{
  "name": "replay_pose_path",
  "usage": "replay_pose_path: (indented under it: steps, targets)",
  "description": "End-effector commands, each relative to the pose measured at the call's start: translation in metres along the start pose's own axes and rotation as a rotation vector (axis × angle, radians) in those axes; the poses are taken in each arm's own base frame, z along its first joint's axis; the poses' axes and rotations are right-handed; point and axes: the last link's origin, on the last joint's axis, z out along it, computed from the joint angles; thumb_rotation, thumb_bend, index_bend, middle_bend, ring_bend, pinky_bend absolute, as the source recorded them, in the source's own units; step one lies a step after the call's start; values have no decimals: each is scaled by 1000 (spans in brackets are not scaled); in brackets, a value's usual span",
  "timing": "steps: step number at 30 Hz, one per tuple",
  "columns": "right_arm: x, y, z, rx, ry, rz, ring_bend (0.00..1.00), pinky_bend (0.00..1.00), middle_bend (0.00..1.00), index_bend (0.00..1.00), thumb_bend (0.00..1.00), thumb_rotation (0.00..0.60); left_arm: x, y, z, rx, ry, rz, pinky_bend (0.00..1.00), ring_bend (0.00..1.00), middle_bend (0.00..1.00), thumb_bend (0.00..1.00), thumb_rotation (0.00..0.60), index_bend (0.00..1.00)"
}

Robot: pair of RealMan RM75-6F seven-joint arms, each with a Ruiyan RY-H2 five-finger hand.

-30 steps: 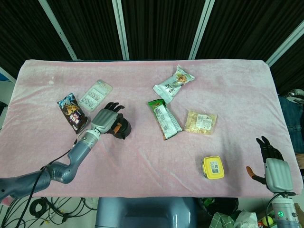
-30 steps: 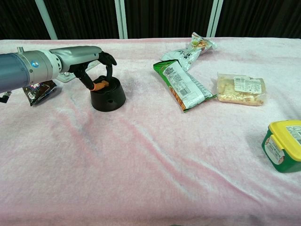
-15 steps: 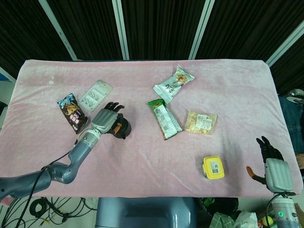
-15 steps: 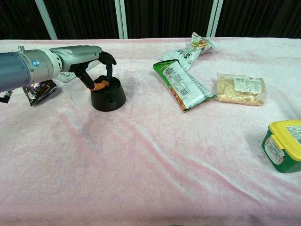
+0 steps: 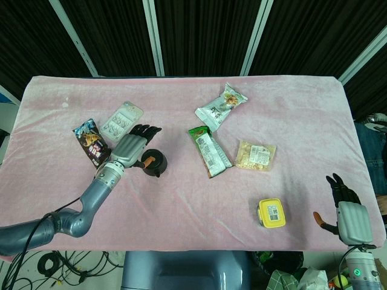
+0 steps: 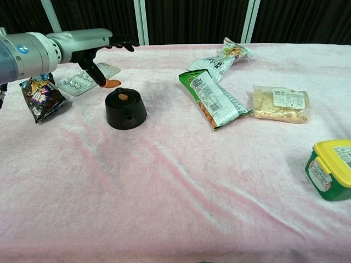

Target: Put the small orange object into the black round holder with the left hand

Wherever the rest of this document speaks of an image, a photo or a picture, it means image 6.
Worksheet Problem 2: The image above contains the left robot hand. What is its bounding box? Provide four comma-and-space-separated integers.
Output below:
46, 27, 140, 90

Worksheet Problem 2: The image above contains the clear bag of crackers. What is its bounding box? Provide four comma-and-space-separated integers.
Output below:
252, 84, 313, 124

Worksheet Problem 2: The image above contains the white nut snack bag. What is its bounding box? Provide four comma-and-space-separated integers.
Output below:
186, 37, 254, 83

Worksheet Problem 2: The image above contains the white partition post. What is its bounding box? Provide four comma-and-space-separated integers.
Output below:
242, 0, 262, 44
40, 0, 63, 34
133, 0, 150, 46

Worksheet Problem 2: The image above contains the green snack bag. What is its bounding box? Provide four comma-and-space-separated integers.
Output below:
178, 68, 253, 132

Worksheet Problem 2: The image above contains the black teapot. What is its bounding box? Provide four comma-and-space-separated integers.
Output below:
104, 87, 148, 130

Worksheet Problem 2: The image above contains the dark brown snack bag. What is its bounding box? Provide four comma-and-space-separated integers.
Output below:
19, 72, 67, 124

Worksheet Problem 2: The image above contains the yellow lidded box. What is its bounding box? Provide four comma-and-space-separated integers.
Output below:
304, 139, 351, 202

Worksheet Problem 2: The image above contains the black pot lid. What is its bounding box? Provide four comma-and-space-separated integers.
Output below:
108, 88, 140, 107

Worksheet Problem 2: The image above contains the blister pack with card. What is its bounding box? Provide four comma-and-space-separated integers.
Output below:
55, 62, 122, 97

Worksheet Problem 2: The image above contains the pink fleece table cloth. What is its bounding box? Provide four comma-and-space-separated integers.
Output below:
0, 43, 351, 263

